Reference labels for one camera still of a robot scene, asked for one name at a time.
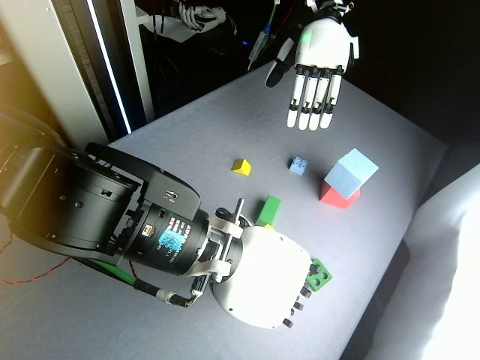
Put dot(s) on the black backdrop cloth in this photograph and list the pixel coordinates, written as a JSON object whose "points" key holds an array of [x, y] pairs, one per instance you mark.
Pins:
{"points": [[412, 56]]}

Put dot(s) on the green plate with four holes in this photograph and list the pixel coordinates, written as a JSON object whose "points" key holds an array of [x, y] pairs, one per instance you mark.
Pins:
{"points": [[323, 278]]}

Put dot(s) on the white backdrop cloth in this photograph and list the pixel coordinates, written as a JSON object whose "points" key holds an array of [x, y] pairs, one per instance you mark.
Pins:
{"points": [[442, 262]]}

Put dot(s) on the grey table cloth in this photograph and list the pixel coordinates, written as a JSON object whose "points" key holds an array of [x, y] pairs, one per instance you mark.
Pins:
{"points": [[93, 330]]}

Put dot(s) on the white black-striped glove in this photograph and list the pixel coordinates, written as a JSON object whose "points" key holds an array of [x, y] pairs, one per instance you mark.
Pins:
{"points": [[200, 17]]}

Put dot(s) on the large light blue textured cube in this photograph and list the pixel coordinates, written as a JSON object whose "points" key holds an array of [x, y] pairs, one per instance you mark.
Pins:
{"points": [[352, 172]]}

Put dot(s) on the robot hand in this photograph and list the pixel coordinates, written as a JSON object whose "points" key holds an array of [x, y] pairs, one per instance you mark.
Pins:
{"points": [[262, 277], [324, 45]]}

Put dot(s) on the green rectangular block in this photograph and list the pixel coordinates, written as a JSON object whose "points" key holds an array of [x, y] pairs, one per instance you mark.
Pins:
{"points": [[268, 210]]}

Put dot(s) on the small blue studded brick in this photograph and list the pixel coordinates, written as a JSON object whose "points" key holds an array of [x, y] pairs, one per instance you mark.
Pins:
{"points": [[298, 167]]}

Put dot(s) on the white equipment cabinet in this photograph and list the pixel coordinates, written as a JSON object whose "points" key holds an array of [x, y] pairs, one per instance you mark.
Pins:
{"points": [[48, 56]]}

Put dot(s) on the white sheet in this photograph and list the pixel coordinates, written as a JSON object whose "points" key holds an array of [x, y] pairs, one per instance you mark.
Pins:
{"points": [[172, 33]]}

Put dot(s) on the small yellow block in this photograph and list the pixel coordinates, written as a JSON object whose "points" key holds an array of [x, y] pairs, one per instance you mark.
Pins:
{"points": [[241, 167]]}

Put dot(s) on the red block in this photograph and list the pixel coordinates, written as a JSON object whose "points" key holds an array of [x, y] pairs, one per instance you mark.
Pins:
{"points": [[333, 198]]}

